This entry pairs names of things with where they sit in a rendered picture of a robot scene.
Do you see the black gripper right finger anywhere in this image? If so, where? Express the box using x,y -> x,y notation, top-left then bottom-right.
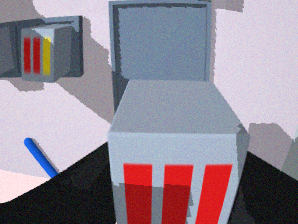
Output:
227,152 -> 298,224

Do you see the light grey flat panel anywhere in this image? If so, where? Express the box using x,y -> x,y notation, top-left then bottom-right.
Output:
281,127 -> 298,180

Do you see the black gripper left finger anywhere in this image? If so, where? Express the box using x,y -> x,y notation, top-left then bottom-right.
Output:
0,141 -> 116,224

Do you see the blue rod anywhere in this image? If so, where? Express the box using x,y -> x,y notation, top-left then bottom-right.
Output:
24,137 -> 59,179

